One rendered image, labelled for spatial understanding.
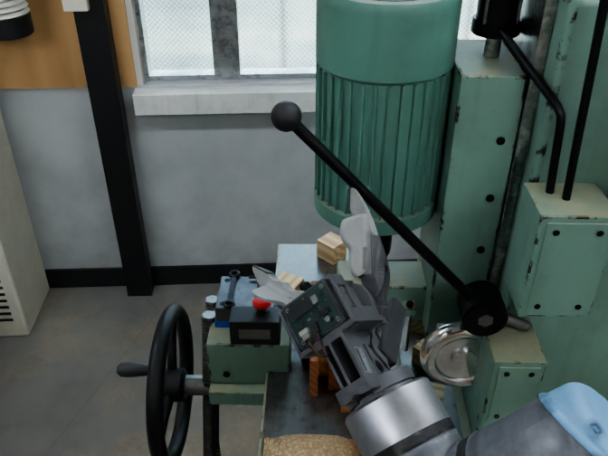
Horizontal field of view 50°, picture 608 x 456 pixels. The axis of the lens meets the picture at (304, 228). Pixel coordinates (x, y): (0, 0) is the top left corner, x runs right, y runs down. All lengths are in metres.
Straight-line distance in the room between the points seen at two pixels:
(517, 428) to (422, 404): 0.09
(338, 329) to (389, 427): 0.10
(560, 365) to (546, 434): 0.53
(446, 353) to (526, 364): 0.12
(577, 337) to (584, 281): 0.19
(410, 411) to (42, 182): 2.16
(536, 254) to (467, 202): 0.13
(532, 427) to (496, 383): 0.38
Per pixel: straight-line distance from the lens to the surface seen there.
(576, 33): 0.79
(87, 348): 2.57
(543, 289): 0.85
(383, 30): 0.77
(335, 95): 0.83
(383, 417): 0.61
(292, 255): 1.36
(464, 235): 0.93
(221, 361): 1.11
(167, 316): 1.16
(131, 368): 1.13
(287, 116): 0.73
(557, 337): 1.03
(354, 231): 0.66
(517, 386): 0.95
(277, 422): 1.04
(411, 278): 1.04
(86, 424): 2.31
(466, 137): 0.85
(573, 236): 0.81
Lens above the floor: 1.70
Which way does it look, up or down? 34 degrees down
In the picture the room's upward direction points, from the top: straight up
